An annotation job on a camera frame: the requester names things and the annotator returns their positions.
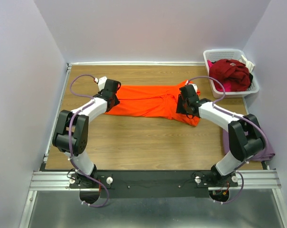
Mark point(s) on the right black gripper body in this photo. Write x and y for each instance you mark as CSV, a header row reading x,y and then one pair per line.
x,y
181,106

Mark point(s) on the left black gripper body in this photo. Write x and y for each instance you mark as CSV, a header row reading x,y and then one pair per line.
x,y
116,102

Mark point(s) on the orange t shirt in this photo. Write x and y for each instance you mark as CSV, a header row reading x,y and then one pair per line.
x,y
151,101

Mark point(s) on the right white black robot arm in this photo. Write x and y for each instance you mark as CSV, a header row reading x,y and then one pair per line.
x,y
246,138

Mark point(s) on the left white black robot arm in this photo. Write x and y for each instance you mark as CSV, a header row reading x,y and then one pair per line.
x,y
71,130

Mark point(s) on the pink garment in basket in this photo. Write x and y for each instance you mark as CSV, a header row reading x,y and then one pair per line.
x,y
226,86

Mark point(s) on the dark red shirt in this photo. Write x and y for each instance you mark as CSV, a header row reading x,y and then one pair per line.
x,y
232,71

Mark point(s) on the white plastic laundry basket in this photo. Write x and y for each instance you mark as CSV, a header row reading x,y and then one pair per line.
x,y
216,54

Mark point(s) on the white garment in basket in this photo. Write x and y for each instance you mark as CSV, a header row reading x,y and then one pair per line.
x,y
248,64

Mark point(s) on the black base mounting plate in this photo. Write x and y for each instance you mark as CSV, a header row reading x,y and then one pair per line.
x,y
153,184

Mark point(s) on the folded purple t shirt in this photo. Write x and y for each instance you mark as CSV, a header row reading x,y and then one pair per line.
x,y
264,155

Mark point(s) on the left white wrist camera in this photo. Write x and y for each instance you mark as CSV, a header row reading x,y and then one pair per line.
x,y
101,82

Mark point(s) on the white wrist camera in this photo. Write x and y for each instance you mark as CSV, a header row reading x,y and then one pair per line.
x,y
195,87
101,82

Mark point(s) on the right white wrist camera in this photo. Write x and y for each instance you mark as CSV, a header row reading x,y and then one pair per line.
x,y
195,87

